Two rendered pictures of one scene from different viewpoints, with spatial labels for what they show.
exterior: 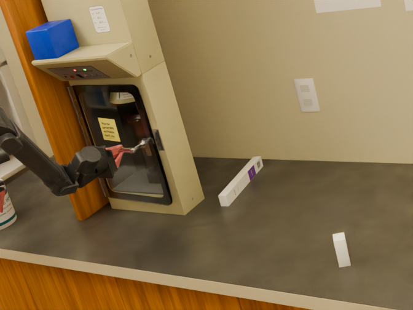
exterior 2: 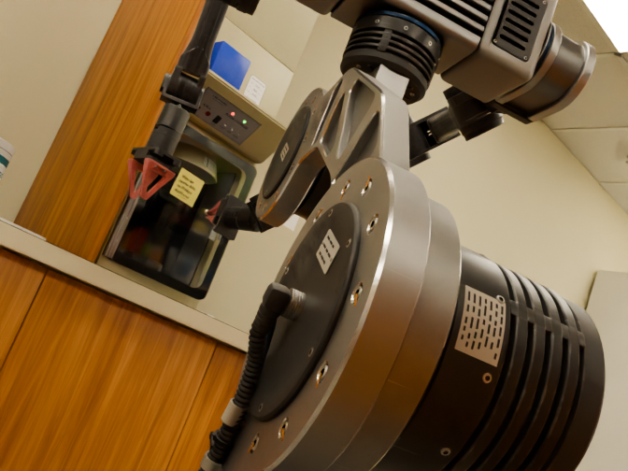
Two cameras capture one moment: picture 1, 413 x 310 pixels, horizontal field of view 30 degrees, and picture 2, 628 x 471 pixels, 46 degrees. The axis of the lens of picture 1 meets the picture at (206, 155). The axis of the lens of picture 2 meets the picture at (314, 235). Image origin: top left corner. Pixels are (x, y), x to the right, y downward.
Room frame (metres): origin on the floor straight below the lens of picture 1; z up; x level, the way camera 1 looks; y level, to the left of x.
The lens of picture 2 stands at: (1.67, 2.09, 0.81)
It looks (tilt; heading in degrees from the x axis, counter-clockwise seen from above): 13 degrees up; 278
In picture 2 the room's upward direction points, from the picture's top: 21 degrees clockwise
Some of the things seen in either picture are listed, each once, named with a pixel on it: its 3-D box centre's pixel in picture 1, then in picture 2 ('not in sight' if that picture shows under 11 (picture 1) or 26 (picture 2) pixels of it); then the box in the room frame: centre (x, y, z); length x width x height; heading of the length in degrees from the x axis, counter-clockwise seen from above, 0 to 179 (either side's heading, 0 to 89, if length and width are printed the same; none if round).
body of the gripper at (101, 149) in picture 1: (96, 165); (236, 218); (2.13, 0.32, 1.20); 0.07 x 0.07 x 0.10; 49
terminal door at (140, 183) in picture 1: (120, 144); (186, 209); (2.28, 0.25, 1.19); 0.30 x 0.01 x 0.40; 45
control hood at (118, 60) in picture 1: (85, 67); (234, 119); (2.25, 0.27, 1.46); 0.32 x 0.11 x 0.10; 49
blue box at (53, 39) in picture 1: (52, 39); (220, 67); (2.31, 0.35, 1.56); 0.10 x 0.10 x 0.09; 49
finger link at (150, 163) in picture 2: not in sight; (149, 178); (2.23, 0.69, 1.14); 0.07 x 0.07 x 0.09; 49
